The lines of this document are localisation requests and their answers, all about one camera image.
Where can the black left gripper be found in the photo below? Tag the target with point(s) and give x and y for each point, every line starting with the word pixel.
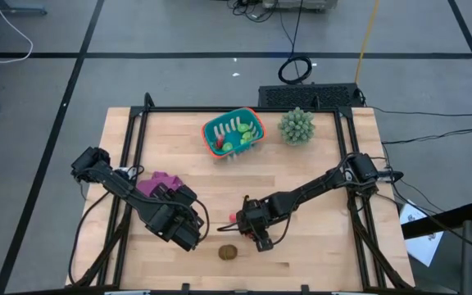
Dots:
pixel 170 213

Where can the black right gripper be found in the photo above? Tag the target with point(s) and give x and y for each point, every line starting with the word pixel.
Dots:
pixel 252 217

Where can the red toy strawberry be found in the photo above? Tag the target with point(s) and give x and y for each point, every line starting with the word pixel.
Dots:
pixel 219 142
pixel 232 217

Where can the brown toy kiwi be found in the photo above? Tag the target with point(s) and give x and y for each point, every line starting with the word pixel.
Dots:
pixel 228 252

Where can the green toy lime half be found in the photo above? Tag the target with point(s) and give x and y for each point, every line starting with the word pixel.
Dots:
pixel 228 146
pixel 243 128

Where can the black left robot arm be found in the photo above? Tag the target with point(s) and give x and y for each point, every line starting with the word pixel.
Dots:
pixel 117 186

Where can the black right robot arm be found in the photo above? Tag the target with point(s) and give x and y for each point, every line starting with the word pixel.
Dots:
pixel 309 186

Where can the purple cloth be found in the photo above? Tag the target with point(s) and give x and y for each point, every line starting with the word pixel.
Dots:
pixel 158 182

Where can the black table clamp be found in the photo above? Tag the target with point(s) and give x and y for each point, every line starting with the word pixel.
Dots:
pixel 305 289
pixel 184 287

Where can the teal basket with orange rim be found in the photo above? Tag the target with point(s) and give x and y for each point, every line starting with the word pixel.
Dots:
pixel 211 131

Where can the green spiky ball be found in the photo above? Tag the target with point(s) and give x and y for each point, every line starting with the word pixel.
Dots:
pixel 296 126

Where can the black perforated computer case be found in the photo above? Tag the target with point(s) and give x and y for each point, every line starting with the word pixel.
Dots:
pixel 307 95

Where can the white printed paper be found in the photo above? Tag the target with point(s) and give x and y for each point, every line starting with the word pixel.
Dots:
pixel 424 246

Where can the silver equipment box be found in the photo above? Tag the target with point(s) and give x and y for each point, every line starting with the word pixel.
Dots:
pixel 299 3

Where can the grey metal cart leg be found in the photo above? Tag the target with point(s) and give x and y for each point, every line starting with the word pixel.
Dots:
pixel 14 10

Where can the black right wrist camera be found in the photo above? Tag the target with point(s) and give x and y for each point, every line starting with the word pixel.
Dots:
pixel 263 242

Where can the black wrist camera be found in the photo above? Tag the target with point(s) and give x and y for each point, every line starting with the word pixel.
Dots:
pixel 187 239
pixel 263 242

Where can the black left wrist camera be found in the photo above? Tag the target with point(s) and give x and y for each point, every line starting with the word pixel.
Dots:
pixel 187 239

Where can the black metal table frame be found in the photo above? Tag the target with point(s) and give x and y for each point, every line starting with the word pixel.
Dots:
pixel 240 109

